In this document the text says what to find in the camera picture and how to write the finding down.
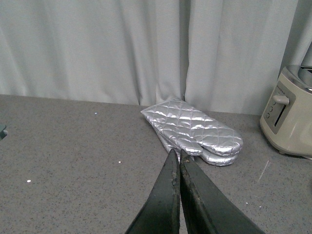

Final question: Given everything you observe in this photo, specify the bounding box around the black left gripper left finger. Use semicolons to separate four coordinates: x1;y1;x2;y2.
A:
126;150;180;234

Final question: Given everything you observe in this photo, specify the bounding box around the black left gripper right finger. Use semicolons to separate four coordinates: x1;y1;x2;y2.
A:
180;150;264;234

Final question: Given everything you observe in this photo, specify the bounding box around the beige toaster with chrome top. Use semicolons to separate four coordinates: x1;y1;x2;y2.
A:
260;65;312;159

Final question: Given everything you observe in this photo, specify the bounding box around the lower silver quilted oven mitt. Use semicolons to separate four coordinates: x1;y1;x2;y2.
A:
156;131;238;167

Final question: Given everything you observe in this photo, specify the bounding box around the silver quilted oven mitt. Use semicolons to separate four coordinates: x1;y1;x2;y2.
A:
141;98;243;157
156;131;238;167

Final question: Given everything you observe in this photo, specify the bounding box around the upper silver quilted oven mitt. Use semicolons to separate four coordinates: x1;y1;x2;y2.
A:
141;98;243;157

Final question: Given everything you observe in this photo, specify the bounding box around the grey curtain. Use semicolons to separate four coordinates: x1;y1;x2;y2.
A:
0;0;312;115

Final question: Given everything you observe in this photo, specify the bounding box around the dark green rack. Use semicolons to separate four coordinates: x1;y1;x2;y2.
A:
0;124;8;140

